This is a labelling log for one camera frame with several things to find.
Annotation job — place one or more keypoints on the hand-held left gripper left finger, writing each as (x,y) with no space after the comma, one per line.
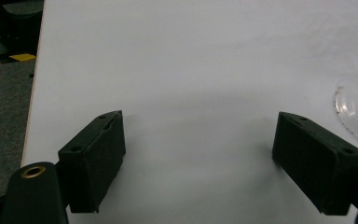
(90,161)

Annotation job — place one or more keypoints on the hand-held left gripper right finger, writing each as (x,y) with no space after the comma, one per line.
(317,161)

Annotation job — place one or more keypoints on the yellow black floor tape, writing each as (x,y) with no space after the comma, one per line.
(3,60)

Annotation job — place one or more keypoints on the dark metal stand base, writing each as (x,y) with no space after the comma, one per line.
(11,25)

